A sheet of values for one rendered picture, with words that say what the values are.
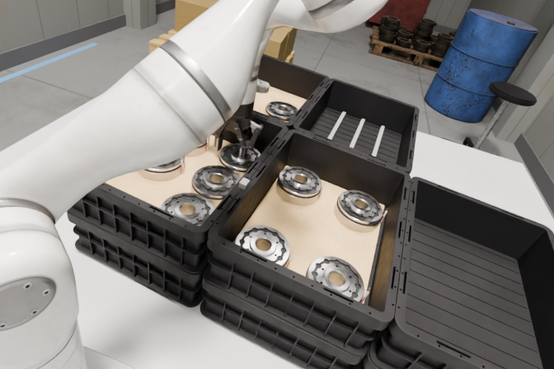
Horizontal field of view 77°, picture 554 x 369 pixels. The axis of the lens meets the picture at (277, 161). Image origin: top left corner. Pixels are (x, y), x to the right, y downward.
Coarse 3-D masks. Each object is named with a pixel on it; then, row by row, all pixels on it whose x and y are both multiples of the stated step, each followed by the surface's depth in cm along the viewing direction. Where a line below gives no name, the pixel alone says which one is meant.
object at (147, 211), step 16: (288, 128) 84; (256, 160) 72; (96, 192) 58; (112, 192) 57; (128, 208) 57; (144, 208) 56; (160, 208) 56; (224, 208) 59; (160, 224) 56; (176, 224) 54; (192, 224) 55; (208, 224) 56; (192, 240) 55
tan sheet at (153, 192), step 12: (192, 156) 84; (204, 156) 85; (216, 156) 86; (192, 168) 81; (108, 180) 72; (120, 180) 73; (132, 180) 74; (144, 180) 75; (168, 180) 76; (180, 180) 77; (132, 192) 71; (144, 192) 72; (156, 192) 73; (168, 192) 73; (180, 192) 74; (156, 204) 70
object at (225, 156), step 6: (228, 144) 86; (234, 144) 86; (222, 150) 83; (228, 150) 84; (252, 150) 86; (222, 156) 81; (228, 156) 82; (252, 156) 84; (258, 156) 84; (228, 162) 81; (234, 162) 80; (240, 162) 81; (246, 162) 81; (252, 162) 82; (234, 168) 79; (240, 168) 79; (246, 168) 80
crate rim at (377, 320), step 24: (264, 168) 72; (384, 168) 79; (240, 192) 63; (408, 192) 73; (216, 240) 53; (240, 264) 53; (264, 264) 52; (312, 288) 50; (360, 312) 49; (384, 312) 49
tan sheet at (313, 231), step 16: (272, 192) 80; (336, 192) 84; (256, 208) 75; (272, 208) 76; (288, 208) 77; (304, 208) 78; (320, 208) 79; (256, 224) 71; (272, 224) 72; (288, 224) 73; (304, 224) 74; (320, 224) 75; (336, 224) 76; (288, 240) 69; (304, 240) 70; (320, 240) 71; (336, 240) 72; (352, 240) 73; (368, 240) 74; (304, 256) 67; (320, 256) 68; (336, 256) 69; (352, 256) 69; (368, 256) 70; (304, 272) 64; (368, 272) 67
